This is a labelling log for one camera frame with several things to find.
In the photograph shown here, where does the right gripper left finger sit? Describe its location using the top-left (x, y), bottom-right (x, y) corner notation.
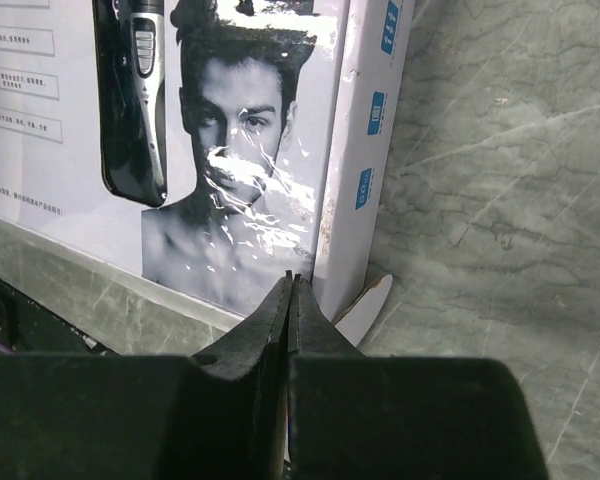
top-left (0, 275), bottom-right (293, 479)

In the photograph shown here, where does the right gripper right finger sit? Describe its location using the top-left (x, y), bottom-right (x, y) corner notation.
top-left (288, 277), bottom-right (549, 479)

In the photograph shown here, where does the white box with black tray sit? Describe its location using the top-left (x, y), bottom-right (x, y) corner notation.
top-left (0, 1), bottom-right (414, 353)

